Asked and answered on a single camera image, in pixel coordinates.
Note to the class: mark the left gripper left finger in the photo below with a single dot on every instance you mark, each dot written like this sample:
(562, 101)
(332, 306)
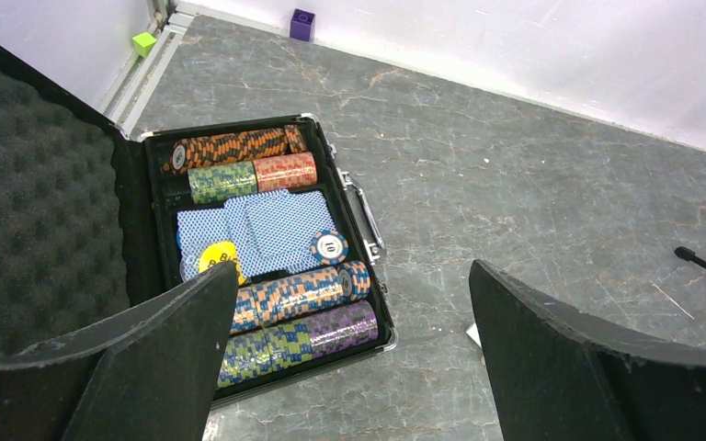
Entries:
(147, 373)

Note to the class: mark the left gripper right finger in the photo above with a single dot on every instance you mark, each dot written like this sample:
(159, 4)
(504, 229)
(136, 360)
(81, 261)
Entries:
(558, 373)

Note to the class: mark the small nail polish bottle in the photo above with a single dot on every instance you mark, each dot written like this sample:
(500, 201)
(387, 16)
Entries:
(473, 334)

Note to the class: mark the black poker chip case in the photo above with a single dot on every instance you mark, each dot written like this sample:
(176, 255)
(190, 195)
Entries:
(79, 210)

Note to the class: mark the green cube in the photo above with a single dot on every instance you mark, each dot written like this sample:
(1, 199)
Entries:
(143, 43)

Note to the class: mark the purple cube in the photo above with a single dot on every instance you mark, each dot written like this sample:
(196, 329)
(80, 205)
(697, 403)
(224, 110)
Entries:
(301, 25)

